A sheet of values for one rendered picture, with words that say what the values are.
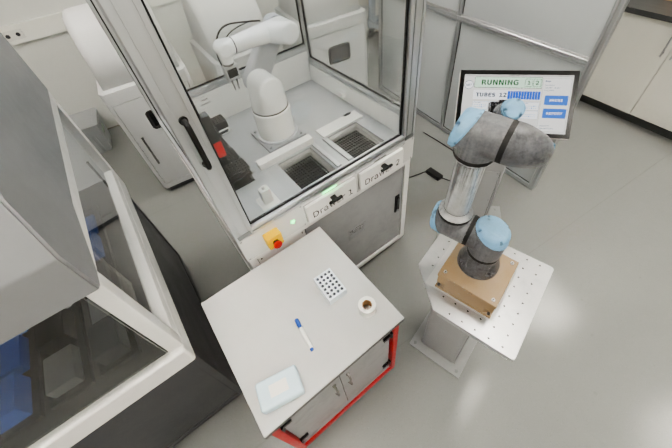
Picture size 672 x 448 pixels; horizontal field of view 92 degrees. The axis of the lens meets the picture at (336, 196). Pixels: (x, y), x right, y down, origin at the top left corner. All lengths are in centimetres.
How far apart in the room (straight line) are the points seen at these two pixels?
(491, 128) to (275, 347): 105
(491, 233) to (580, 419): 129
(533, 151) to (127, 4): 98
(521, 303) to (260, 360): 101
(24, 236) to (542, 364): 223
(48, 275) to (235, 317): 75
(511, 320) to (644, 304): 138
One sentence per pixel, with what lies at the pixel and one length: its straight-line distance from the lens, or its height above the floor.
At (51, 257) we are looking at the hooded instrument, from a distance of 90.
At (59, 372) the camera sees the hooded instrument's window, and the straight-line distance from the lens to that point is 122.
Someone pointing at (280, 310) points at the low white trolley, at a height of 76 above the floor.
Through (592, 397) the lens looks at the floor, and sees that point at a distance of 233.
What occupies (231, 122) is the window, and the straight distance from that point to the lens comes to 112.
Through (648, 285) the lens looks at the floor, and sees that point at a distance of 282.
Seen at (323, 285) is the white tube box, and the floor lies 79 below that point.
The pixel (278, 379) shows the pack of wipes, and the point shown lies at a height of 80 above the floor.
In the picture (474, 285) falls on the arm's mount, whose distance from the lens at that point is 135.
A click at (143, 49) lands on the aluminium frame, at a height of 174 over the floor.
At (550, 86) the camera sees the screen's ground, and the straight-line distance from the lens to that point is 190.
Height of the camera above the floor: 203
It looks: 47 degrees down
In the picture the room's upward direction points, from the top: 9 degrees counter-clockwise
